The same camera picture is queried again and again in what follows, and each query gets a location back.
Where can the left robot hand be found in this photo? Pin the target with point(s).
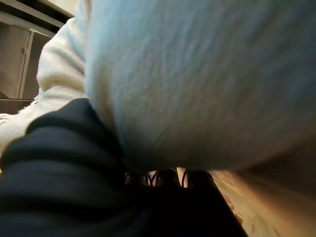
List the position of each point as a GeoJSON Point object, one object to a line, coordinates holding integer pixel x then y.
{"type": "Point", "coordinates": [61, 185]}

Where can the white fringed cushion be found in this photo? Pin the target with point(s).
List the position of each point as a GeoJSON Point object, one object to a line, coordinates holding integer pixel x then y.
{"type": "Point", "coordinates": [192, 86]}

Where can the dark glossy wardrobe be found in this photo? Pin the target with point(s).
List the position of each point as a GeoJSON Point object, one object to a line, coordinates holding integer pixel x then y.
{"type": "Point", "coordinates": [14, 61]}

